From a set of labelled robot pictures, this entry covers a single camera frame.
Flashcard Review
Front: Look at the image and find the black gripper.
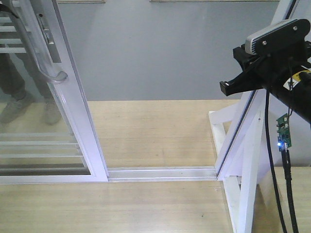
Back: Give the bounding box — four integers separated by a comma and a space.
220, 41, 311, 96

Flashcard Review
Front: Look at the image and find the white framed sliding glass door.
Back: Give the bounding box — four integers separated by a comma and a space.
0, 0, 108, 184

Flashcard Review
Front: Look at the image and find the silver door handle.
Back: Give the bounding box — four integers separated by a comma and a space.
9, 0, 68, 84

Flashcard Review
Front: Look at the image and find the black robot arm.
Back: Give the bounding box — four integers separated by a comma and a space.
220, 41, 311, 122

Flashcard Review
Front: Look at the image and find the white door bottom track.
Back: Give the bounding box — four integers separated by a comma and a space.
108, 166, 217, 182

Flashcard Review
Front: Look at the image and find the silver door lock plate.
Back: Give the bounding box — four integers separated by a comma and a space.
36, 13, 61, 63

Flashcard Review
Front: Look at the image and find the white diagonal support brace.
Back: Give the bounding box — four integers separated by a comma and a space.
217, 103, 264, 233

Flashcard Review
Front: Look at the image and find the green circuit board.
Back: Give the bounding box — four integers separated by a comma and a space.
276, 113, 292, 151

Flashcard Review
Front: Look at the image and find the light wooden platform board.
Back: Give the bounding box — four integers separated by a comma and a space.
0, 100, 235, 233

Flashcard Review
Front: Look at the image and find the light wooden box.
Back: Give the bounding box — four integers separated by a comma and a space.
252, 166, 311, 233

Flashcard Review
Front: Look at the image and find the white door frame post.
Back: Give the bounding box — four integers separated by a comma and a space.
213, 0, 299, 180

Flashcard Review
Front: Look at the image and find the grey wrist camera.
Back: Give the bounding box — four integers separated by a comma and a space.
244, 19, 311, 56

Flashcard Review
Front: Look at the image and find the black usb cable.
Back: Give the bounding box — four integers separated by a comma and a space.
281, 145, 299, 233

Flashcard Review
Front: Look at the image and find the black cable thick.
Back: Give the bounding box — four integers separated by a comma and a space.
264, 90, 287, 233

